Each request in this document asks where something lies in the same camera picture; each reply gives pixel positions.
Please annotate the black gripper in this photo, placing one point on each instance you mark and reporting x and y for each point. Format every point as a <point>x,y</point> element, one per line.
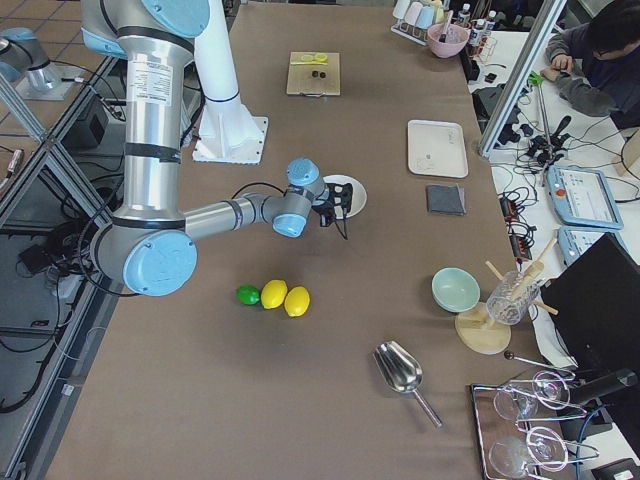
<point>334,198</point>

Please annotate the cream round plate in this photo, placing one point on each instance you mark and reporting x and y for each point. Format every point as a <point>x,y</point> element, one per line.
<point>359,195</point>

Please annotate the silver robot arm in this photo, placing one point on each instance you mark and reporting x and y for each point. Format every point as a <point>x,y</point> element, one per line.
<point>149,245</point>
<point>25,62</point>

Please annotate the cream rabbit tray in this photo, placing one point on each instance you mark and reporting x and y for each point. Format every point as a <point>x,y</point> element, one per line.
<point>436,148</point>

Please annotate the metal glass rack tray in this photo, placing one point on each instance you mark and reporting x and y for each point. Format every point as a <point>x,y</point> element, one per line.
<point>518,427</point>

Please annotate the yellow lemon outer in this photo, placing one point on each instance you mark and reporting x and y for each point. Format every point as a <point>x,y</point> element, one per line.
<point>297,301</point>

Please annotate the yellow lemon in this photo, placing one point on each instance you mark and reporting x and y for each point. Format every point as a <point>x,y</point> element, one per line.
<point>273,293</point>
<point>297,301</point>

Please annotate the yellow lemon middle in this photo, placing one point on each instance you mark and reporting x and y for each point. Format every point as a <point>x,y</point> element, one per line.
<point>273,293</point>

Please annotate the green lime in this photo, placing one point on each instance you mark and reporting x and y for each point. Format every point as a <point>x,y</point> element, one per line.
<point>248,294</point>

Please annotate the grey folded cloth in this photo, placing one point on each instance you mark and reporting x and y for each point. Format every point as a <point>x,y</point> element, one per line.
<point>445,199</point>

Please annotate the mint green bowl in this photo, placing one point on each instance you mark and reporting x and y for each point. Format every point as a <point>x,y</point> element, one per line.
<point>455,290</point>

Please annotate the wooden cutting board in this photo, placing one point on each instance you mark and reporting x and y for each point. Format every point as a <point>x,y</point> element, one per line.
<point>301,83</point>

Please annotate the metal scoop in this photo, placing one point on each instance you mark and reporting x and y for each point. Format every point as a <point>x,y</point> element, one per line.
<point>403,374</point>

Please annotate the wooden cup stand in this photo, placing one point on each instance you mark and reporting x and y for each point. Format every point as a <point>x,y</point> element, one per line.
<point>486,336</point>

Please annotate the clear textured glass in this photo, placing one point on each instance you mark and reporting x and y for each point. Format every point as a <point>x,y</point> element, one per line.
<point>511,299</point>

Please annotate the pastel cup rack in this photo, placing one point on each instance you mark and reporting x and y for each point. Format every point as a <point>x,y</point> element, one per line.
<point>414,18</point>

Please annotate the pink bowl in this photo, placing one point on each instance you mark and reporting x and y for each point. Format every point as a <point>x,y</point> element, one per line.
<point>456,39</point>

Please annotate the blue teach pendant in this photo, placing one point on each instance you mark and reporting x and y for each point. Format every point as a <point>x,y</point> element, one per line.
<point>582,197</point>
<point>573,241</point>

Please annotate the black monitor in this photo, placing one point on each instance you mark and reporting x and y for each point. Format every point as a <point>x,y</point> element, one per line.
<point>597,298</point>

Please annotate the seated person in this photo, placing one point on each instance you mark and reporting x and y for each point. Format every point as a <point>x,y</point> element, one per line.
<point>595,66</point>

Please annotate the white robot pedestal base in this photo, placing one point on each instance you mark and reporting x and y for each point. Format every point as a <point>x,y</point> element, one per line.
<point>228,132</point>

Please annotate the aluminium frame post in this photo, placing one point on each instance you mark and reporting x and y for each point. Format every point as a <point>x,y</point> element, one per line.
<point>532,47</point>

